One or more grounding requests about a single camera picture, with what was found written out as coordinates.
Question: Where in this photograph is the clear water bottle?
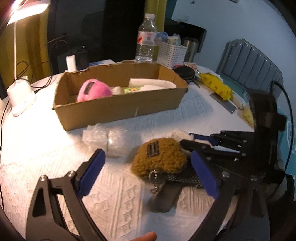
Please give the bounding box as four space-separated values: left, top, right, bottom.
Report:
135 13 158 62

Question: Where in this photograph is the steel thermos mug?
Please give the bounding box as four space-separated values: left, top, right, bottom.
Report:
183 38 199 62

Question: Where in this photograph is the yellow plastic bag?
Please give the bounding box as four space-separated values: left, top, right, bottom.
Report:
199 73 232 101

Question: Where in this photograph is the white desk lamp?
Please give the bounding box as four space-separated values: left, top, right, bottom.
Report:
6 0 51 117

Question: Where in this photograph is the white cloth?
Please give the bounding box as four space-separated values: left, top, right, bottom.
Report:
128 78 177 91

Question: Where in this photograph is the black dotted glove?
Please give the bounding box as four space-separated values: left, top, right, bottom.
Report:
148 168 202 213

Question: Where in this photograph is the bubble wrap piece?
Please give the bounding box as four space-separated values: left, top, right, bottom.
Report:
82 124 129 158

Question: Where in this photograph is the white plastic basket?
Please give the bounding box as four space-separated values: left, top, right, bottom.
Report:
157 41 188 69

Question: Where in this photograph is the grey headboard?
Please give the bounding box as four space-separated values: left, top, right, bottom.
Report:
216 39 283 96

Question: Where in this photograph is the small green snack pack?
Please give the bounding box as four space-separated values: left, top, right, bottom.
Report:
124 87 140 94

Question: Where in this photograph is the brown plush pouch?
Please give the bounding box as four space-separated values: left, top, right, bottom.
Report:
131 138 187 178

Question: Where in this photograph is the white charger adapter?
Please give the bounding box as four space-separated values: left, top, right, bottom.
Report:
66 55 77 72

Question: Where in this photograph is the black monitor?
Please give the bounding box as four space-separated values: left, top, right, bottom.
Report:
164 18 207 53

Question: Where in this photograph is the patterned card pack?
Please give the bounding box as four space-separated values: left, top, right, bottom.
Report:
183 62 199 72

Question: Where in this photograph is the yellow tissue pack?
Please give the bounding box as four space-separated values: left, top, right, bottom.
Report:
242 108 254 127

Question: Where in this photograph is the black round pouch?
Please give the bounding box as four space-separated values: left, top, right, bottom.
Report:
173 65 196 83

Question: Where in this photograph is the pink plush pouch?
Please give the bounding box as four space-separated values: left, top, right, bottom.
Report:
77 78 112 102

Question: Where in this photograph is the person's thumb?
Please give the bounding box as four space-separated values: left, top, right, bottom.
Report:
131 232 157 241

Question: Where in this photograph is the yellow curtain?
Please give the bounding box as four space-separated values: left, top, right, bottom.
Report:
1 1 167 88

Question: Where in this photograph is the cardboard box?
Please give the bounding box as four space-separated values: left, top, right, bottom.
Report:
53 61 188 131

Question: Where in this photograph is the black lamp cable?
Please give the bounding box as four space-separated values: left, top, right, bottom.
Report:
0 39 70 149

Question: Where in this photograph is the white tablecloth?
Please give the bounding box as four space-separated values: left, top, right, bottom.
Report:
1 74 251 240

